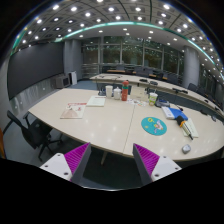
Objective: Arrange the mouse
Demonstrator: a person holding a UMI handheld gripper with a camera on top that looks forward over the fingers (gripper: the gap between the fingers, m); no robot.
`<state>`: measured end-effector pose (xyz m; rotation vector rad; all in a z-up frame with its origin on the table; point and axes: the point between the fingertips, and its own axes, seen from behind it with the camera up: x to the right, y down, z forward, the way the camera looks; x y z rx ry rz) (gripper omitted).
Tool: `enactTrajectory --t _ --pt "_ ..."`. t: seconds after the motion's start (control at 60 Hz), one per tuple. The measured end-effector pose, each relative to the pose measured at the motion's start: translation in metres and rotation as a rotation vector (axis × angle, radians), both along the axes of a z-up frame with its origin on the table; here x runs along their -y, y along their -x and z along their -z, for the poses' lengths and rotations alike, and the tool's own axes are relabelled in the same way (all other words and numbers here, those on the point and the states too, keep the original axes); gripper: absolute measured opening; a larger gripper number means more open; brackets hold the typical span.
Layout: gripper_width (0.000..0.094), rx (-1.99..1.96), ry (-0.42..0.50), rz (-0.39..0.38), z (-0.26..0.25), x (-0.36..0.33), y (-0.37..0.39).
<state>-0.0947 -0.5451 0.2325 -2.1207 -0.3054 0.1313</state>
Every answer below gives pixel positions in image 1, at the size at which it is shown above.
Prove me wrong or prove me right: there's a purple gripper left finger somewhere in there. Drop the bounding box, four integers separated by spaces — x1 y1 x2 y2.
41 143 91 184

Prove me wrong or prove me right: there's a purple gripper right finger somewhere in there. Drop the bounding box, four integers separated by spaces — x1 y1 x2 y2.
133 143 181 185

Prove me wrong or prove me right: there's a black office chair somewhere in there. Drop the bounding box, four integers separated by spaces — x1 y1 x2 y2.
7 111 63 160

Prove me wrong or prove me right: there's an orange black screwdriver tool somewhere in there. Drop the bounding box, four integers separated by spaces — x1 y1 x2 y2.
176 116 193 138

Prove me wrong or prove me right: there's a pink white book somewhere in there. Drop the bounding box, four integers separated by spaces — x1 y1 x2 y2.
61 103 86 119

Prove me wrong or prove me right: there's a white ruled notepad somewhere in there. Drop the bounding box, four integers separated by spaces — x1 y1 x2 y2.
182 118 199 138

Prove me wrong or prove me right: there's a green paper cup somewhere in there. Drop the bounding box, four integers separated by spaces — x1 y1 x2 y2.
149 92 158 106

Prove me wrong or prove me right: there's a white paper booklet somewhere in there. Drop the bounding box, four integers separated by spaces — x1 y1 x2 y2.
87 96 106 107

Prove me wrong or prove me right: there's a white lidded jar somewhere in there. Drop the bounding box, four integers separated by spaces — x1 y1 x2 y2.
114 87 121 100

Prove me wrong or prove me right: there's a grey cabinet box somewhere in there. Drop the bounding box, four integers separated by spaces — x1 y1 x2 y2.
55 75 70 89

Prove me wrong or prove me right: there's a red water bottle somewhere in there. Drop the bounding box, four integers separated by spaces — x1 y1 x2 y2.
121 80 129 101

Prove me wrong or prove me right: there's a white tall cup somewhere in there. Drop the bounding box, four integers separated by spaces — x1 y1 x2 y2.
106 85 113 98

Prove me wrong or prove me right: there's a large dark wall screen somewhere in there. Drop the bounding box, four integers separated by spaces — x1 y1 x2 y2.
7 43 64 99

